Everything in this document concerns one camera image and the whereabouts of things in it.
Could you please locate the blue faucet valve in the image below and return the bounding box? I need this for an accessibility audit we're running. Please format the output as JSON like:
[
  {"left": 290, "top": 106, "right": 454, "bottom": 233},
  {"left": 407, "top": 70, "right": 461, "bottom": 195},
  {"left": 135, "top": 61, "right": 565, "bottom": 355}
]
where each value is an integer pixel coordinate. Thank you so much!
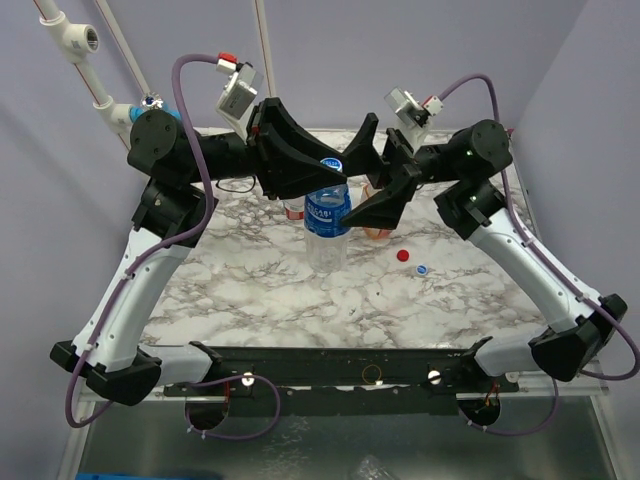
[{"left": 129, "top": 92, "right": 181, "bottom": 122}]

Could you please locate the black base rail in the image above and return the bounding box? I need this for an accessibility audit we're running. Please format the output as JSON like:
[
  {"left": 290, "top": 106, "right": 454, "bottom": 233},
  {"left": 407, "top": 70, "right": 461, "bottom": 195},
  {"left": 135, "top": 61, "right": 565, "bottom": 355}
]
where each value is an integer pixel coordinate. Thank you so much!
[{"left": 134, "top": 344, "right": 521, "bottom": 417}]

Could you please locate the red label small bottle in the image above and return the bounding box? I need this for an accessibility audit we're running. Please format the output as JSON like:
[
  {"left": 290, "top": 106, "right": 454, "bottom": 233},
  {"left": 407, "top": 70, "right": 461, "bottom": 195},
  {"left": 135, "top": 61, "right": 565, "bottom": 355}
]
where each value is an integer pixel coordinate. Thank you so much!
[{"left": 283, "top": 196, "right": 305, "bottom": 221}]

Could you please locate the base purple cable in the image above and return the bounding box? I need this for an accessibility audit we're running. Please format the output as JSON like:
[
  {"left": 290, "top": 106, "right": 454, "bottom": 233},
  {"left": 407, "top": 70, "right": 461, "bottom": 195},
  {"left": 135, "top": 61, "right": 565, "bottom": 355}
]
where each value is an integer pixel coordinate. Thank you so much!
[
  {"left": 183, "top": 374, "right": 282, "bottom": 442},
  {"left": 459, "top": 372, "right": 560, "bottom": 436}
]

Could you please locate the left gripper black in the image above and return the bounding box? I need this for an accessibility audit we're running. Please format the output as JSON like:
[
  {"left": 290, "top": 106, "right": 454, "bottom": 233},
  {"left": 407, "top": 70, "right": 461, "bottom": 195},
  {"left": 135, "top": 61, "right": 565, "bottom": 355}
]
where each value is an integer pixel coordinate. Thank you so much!
[{"left": 184, "top": 96, "right": 348, "bottom": 198}]

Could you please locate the blue white bottle cap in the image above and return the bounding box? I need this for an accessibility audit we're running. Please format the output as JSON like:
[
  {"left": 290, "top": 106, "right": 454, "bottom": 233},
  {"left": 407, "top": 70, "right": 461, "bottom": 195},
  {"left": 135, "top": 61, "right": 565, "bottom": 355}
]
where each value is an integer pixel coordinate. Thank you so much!
[{"left": 415, "top": 265, "right": 429, "bottom": 277}]

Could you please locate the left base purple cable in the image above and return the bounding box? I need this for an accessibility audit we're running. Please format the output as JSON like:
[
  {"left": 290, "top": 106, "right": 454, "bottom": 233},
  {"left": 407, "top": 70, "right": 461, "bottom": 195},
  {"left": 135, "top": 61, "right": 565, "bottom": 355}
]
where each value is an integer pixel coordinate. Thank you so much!
[{"left": 183, "top": 374, "right": 282, "bottom": 442}]

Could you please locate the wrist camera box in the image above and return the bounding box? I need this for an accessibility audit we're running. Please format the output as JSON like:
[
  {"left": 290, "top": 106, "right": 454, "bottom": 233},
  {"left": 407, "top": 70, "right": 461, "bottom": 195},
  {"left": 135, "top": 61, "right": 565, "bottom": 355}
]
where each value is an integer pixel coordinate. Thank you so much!
[
  {"left": 384, "top": 87, "right": 443, "bottom": 151},
  {"left": 216, "top": 64, "right": 263, "bottom": 141}
]

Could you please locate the red bottle cap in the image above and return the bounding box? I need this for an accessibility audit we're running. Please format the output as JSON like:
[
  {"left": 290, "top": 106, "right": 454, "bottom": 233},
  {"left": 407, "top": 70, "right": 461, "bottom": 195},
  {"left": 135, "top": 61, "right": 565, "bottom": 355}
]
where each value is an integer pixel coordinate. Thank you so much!
[{"left": 396, "top": 249, "right": 410, "bottom": 262}]

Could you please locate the blue label water bottle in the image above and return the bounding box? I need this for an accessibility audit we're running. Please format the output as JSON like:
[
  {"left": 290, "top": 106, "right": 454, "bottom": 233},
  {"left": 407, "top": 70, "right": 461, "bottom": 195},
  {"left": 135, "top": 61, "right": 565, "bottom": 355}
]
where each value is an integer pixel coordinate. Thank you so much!
[{"left": 304, "top": 184, "right": 351, "bottom": 273}]

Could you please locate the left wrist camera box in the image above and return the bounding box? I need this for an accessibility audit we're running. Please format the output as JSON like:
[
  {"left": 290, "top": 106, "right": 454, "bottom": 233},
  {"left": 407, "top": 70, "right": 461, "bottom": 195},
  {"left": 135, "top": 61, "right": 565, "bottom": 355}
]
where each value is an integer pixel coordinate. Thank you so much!
[{"left": 216, "top": 64, "right": 263, "bottom": 141}]

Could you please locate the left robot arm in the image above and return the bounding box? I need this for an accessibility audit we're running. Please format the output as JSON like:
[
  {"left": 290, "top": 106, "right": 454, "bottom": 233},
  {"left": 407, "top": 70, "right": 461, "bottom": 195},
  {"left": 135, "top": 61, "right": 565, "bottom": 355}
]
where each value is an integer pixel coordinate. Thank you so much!
[{"left": 50, "top": 98, "right": 339, "bottom": 406}]

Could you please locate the white pvc pipe frame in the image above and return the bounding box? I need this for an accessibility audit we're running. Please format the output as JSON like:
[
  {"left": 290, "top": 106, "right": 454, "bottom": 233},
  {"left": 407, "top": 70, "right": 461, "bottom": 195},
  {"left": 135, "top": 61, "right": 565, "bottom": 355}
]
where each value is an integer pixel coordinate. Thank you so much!
[{"left": 32, "top": 0, "right": 281, "bottom": 151}]

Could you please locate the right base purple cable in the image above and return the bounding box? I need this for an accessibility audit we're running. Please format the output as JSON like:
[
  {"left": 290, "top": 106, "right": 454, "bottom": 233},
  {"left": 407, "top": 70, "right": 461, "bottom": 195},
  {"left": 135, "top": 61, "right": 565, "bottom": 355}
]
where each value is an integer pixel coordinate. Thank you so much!
[{"left": 459, "top": 372, "right": 560, "bottom": 436}]

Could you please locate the orange plastic jar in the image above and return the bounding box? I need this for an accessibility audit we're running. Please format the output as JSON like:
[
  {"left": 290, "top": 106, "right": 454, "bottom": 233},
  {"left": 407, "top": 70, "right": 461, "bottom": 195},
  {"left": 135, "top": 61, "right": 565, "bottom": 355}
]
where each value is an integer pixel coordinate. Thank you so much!
[{"left": 358, "top": 182, "right": 392, "bottom": 241}]

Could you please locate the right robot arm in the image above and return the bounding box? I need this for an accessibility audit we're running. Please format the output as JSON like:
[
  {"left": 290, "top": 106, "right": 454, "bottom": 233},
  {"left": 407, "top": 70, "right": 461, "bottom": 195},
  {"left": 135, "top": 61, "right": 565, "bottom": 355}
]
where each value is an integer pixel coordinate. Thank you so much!
[{"left": 342, "top": 114, "right": 628, "bottom": 392}]

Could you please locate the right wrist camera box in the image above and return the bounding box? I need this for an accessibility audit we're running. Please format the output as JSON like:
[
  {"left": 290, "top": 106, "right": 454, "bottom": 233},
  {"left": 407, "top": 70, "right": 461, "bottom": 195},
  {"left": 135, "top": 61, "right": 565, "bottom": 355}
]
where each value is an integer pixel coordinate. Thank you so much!
[{"left": 384, "top": 87, "right": 443, "bottom": 151}]

